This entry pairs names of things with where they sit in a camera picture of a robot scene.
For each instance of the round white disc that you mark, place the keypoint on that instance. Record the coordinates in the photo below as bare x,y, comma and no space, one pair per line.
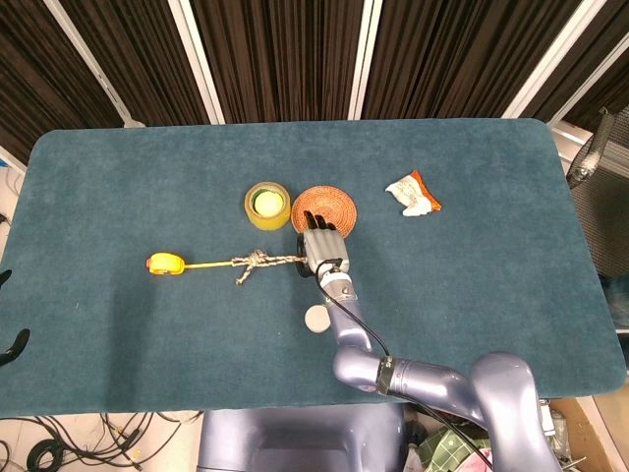
317,318

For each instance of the crumpled snack wrapper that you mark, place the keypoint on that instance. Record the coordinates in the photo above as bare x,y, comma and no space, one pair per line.
412,194

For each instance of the woven round coaster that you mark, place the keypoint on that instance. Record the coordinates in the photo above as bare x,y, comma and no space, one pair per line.
339,206

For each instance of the robot torso base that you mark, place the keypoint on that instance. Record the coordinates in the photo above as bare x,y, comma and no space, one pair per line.
300,437

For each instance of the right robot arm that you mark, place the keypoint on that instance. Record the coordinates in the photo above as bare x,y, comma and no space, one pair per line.
393,364

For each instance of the yellow tape measure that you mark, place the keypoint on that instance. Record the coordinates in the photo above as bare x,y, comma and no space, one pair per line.
167,264

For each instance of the yellow tape roll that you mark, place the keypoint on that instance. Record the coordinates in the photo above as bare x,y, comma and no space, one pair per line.
267,205

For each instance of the cardboard box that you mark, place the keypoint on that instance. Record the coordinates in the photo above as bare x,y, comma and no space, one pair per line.
572,432

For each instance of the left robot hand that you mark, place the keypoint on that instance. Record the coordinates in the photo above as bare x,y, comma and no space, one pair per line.
12,344

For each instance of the teal table mat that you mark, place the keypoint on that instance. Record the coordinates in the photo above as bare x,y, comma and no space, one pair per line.
196,319

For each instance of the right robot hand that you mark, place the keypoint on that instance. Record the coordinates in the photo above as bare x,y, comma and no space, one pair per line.
325,251

